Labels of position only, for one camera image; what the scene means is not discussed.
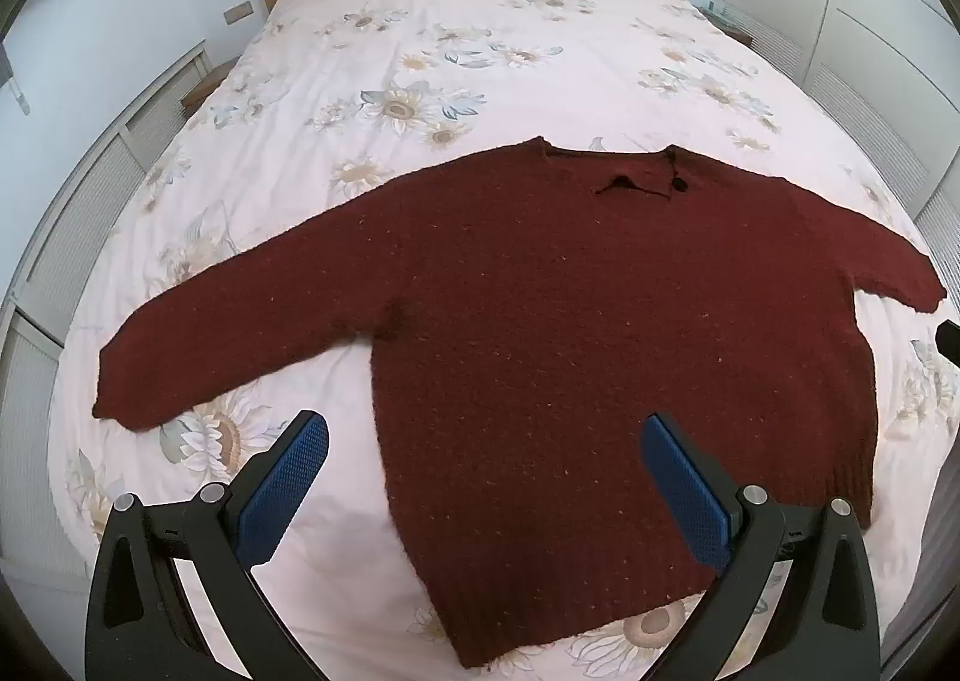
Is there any grey wall fixture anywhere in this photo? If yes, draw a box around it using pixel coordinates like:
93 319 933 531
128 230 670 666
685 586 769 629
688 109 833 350
0 42 32 117

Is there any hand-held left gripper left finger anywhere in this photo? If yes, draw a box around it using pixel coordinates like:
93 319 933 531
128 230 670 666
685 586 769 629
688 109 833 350
85 409 330 681

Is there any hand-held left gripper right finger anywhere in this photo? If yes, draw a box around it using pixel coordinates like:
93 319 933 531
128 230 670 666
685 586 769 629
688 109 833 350
640 412 883 681

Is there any wooden nightstand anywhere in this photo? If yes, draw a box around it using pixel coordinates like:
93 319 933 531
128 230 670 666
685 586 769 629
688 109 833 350
180 57 242 117
703 2 755 50

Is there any bed with floral sheet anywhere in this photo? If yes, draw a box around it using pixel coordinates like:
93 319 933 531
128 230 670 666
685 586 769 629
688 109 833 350
45 0 955 681

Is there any dark red knit sweater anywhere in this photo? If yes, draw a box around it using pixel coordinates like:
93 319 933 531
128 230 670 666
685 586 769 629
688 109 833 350
91 136 948 668

